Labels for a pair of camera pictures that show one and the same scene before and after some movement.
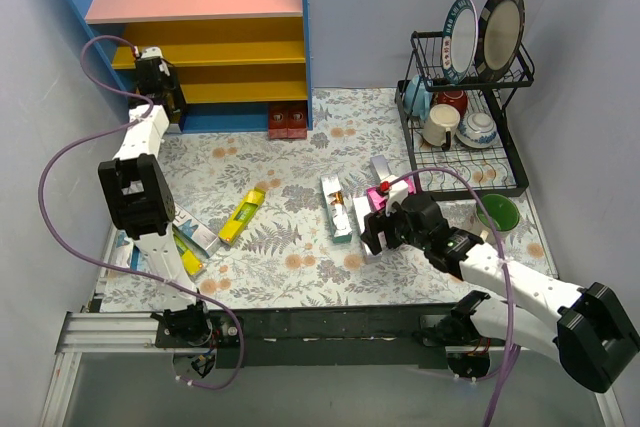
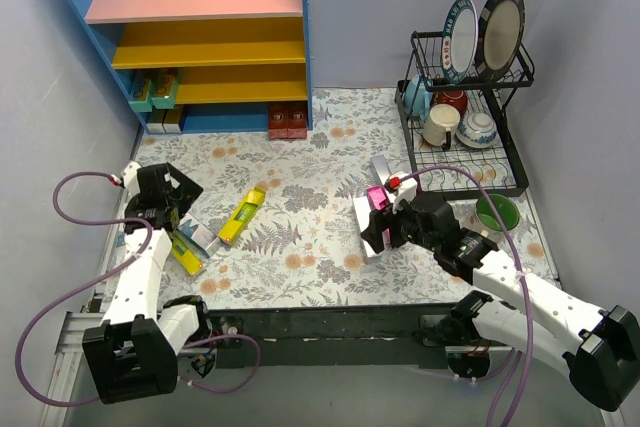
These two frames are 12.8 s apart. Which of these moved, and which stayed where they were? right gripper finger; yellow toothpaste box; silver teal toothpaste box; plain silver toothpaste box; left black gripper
Moved: silver teal toothpaste box; left black gripper
Stayed: right gripper finger; plain silver toothpaste box; yellow toothpaste box
